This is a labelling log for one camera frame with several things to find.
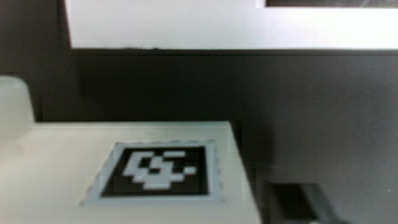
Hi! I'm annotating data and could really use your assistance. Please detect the white left fence wall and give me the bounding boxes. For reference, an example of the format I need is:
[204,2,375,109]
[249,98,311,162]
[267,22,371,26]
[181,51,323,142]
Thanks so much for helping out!
[64,0,398,50]

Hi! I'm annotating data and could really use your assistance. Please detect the white drawer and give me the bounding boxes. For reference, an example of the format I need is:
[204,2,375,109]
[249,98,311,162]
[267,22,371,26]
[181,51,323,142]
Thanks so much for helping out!
[0,76,261,224]

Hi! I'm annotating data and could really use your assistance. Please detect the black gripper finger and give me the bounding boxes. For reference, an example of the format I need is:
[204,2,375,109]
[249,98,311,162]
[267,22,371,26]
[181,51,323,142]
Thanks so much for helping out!
[263,183,345,224]

